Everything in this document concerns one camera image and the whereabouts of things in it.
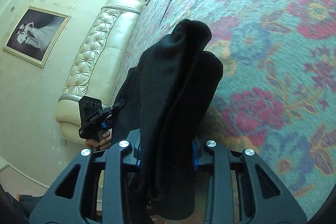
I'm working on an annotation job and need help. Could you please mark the black pants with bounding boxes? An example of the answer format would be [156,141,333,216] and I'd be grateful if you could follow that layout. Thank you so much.
[112,19,223,223]

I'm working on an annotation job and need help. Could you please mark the left hand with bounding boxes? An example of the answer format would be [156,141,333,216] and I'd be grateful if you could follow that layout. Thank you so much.
[85,129,112,152]

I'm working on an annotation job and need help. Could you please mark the cream tufted headboard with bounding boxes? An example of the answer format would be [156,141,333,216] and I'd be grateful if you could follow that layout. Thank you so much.
[55,0,145,144]

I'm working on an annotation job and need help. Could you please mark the framed wedding photo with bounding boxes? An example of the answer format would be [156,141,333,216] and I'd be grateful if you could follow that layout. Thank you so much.
[3,6,71,68]

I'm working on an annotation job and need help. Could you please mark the floral bedspread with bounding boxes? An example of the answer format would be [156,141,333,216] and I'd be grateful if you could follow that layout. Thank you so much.
[116,0,335,218]

